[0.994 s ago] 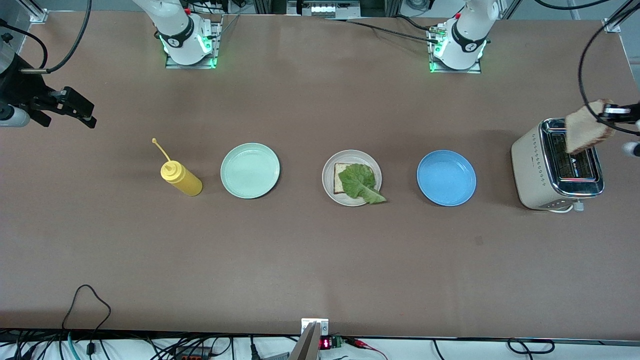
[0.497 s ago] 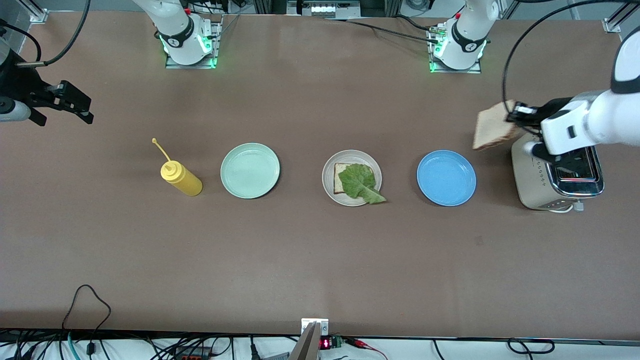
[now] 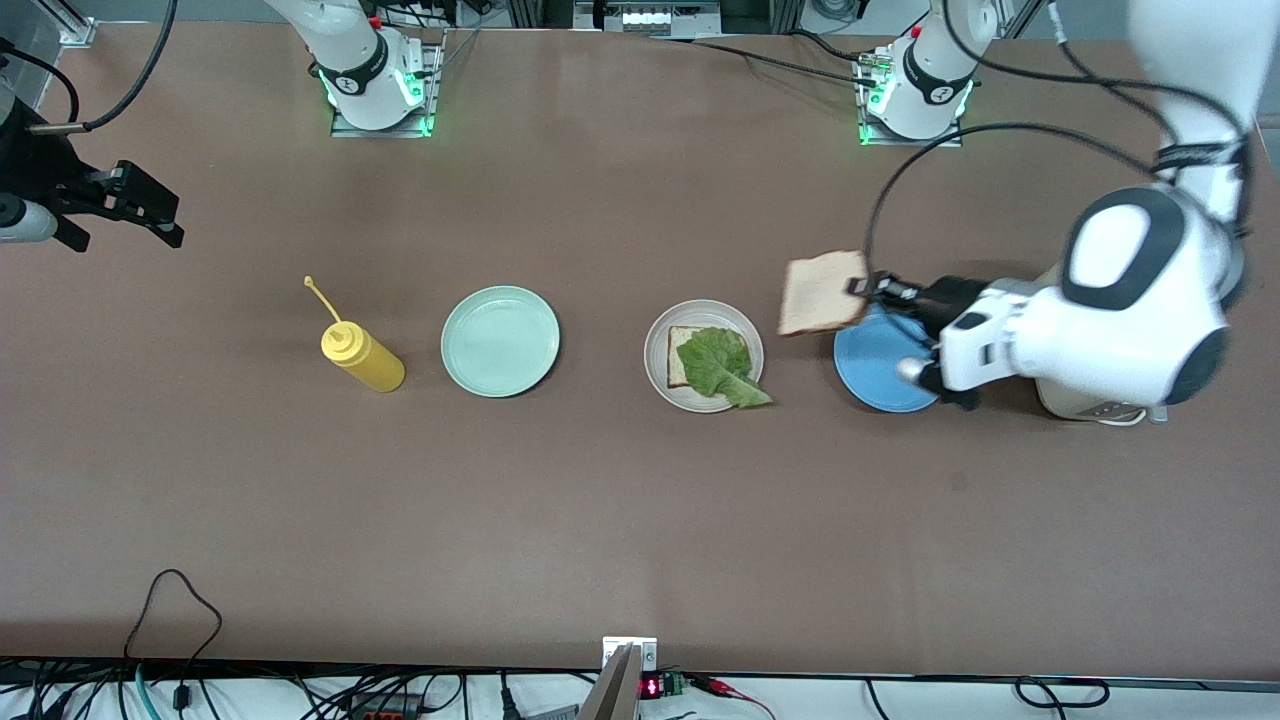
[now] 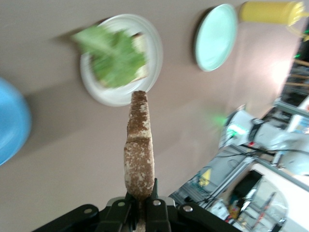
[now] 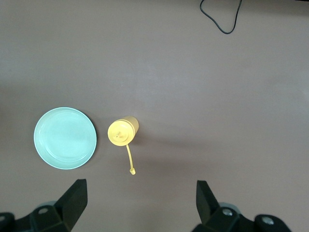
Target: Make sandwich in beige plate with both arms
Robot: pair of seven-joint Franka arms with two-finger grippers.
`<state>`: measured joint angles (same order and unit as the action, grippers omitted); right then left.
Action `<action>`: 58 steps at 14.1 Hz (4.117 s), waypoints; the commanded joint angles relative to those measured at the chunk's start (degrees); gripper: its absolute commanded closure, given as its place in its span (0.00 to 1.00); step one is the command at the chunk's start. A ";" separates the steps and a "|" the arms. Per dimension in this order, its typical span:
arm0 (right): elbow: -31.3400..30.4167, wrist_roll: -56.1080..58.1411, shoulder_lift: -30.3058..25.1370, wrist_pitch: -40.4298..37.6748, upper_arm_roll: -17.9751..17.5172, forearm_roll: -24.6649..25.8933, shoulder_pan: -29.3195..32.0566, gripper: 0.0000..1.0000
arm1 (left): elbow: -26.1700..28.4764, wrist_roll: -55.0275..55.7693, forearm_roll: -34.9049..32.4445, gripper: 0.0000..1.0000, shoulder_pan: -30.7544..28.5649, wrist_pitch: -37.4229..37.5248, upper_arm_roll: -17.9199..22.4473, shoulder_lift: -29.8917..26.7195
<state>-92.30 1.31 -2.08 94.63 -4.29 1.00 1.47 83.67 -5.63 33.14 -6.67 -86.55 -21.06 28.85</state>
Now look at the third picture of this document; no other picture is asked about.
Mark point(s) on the silver camera mount bracket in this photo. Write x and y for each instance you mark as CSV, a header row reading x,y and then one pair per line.
x,y
645,655

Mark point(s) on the beige chrome toaster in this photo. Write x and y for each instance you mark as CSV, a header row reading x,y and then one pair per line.
x,y
1100,410

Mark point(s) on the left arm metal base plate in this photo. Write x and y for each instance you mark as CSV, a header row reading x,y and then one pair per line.
x,y
920,142

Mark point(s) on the grey camera pole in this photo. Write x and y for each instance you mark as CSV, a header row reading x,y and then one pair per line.
x,y
612,695

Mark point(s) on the yellow mustard squeeze bottle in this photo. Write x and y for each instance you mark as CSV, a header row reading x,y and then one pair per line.
x,y
365,358

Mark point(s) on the toasted bread slice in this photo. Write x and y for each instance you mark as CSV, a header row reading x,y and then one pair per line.
x,y
675,360
820,292

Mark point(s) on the pale green plate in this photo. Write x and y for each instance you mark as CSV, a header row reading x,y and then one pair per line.
x,y
500,342

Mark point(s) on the blue plate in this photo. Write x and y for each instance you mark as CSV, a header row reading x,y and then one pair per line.
x,y
875,375

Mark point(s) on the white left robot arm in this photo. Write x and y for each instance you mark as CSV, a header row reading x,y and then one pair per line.
x,y
1130,300

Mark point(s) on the aluminium frame profile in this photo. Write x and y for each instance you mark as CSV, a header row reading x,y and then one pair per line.
x,y
78,25

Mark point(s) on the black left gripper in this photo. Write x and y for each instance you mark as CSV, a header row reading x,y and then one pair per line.
x,y
945,297

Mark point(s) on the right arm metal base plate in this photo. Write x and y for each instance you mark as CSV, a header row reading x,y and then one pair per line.
x,y
436,90

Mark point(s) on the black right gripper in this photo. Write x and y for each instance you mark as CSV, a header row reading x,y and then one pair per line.
x,y
45,170

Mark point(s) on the red display circuit board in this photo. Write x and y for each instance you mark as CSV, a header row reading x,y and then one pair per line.
x,y
652,688

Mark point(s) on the beige plate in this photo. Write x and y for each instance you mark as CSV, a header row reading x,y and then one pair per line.
x,y
660,350

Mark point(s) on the green lettuce leaf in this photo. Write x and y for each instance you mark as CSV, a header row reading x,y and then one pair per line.
x,y
722,370

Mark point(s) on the control box with lights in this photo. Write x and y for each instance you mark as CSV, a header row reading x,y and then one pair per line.
x,y
650,18

